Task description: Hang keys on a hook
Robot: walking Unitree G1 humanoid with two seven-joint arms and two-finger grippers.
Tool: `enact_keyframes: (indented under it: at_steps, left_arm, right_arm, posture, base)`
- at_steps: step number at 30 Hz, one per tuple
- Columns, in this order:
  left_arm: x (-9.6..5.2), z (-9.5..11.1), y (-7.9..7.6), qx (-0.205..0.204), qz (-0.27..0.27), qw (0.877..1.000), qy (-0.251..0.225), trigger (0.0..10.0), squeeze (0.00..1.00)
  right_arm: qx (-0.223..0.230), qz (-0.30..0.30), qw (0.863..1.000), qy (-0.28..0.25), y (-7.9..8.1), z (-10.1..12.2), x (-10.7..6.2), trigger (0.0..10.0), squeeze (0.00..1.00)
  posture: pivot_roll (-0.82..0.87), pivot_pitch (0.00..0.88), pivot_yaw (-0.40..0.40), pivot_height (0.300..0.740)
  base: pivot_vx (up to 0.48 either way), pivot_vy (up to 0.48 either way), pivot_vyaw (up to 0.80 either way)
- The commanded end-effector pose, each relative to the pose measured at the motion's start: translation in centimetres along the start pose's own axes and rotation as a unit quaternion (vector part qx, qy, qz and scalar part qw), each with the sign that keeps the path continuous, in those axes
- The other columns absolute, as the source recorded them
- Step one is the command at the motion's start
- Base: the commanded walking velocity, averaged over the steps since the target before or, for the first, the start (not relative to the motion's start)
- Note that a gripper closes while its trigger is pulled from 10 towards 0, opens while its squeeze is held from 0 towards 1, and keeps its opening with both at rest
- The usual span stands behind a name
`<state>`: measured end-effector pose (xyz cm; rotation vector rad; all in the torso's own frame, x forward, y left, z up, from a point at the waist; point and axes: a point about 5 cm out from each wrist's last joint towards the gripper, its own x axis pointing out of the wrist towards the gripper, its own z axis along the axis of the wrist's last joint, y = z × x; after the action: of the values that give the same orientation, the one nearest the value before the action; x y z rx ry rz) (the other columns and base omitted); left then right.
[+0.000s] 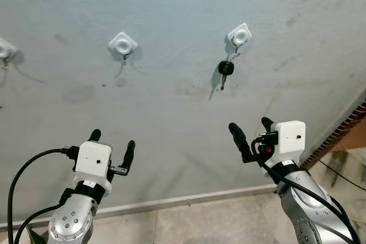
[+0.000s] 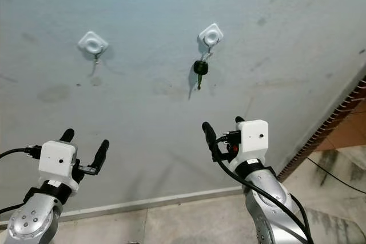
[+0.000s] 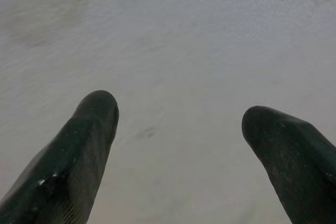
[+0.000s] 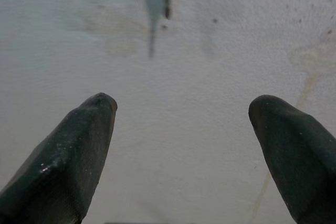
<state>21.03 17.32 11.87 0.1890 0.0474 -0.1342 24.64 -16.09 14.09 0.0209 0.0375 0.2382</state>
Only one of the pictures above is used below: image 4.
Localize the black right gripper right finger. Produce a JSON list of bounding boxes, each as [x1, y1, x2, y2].
[[248, 94, 336, 224]]

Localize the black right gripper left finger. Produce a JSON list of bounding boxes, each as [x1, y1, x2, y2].
[[0, 92, 118, 224]]

